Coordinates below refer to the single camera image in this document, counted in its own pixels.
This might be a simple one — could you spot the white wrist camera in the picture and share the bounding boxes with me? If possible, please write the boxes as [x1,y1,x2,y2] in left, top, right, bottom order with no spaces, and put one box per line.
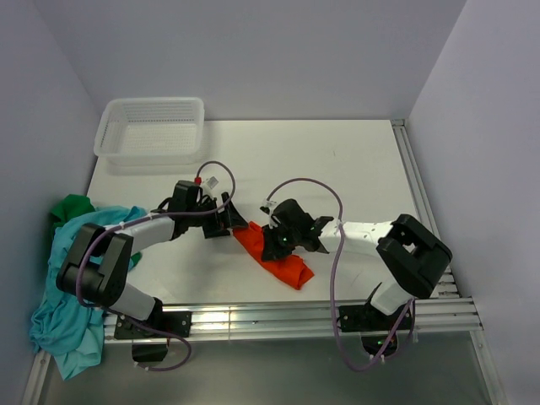
[260,200,278,228]
[201,176,219,194]

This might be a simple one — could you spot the aluminium rail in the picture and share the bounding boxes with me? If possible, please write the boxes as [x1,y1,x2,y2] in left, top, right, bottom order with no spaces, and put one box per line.
[103,294,484,345]
[391,119,508,404]

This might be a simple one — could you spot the right aluminium rail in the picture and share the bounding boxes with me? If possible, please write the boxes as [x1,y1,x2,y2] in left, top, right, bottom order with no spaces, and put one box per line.
[391,119,508,404]

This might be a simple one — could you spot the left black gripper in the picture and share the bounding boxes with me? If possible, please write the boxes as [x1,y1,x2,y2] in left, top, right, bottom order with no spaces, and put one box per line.
[186,192,248,239]

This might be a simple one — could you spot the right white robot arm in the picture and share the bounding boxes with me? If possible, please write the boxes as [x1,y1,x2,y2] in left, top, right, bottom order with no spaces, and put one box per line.
[261,198,453,329]

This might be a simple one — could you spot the green t shirt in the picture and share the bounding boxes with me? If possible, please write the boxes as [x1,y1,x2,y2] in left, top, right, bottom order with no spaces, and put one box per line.
[48,194,147,276]

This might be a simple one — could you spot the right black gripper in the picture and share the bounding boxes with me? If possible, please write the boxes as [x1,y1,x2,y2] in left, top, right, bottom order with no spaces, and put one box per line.
[262,220,301,261]

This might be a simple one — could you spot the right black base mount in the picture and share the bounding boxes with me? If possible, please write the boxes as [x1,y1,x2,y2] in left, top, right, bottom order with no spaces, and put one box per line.
[337,301,416,359]

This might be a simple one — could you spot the white perforated plastic basket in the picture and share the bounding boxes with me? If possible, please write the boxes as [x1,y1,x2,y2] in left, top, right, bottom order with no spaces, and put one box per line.
[94,97,210,167]

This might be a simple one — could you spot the teal t shirt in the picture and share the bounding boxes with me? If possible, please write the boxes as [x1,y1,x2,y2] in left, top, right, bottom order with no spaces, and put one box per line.
[28,205,149,381]

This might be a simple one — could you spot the front aluminium rail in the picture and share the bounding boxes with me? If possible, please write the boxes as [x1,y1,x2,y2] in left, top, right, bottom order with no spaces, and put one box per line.
[103,294,484,345]

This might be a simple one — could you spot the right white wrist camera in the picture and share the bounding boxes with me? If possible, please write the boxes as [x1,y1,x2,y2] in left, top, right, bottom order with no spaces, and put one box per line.
[260,200,278,228]

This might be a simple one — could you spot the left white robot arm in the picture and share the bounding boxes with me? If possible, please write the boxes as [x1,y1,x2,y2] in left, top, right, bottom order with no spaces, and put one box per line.
[56,178,248,337]

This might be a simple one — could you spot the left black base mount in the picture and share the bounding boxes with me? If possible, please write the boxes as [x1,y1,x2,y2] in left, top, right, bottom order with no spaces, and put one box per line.
[113,310,192,370]

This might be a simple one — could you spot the orange t shirt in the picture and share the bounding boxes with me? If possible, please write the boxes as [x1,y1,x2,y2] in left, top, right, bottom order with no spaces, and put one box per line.
[233,222,315,290]

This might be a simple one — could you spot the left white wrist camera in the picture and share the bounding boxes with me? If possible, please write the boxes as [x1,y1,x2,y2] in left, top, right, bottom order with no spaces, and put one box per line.
[201,176,219,194]

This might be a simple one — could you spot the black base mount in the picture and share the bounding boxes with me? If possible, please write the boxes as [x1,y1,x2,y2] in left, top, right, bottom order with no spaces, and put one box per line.
[113,310,192,370]
[337,301,416,359]

